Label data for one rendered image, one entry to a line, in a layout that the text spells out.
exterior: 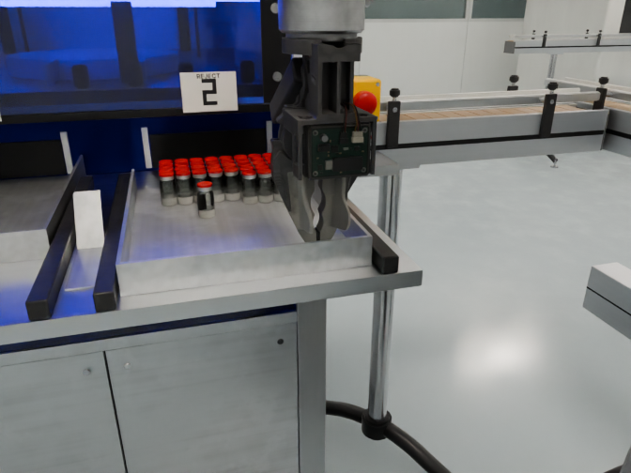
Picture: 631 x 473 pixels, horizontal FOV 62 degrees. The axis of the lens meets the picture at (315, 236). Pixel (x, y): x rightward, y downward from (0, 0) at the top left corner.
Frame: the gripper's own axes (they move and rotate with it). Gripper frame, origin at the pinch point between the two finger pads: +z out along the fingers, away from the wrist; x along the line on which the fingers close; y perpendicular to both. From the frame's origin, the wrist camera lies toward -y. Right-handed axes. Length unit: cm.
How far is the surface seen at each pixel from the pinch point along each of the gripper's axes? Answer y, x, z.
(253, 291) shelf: 3.7, -7.5, 3.6
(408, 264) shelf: 2.2, 10.1, 3.6
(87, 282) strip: -2.4, -23.5, 3.4
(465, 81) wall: -496, 313, 52
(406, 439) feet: -45, 37, 80
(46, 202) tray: -30.1, -31.9, 3.4
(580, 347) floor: -80, 123, 92
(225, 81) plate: -36.0, -4.5, -12.0
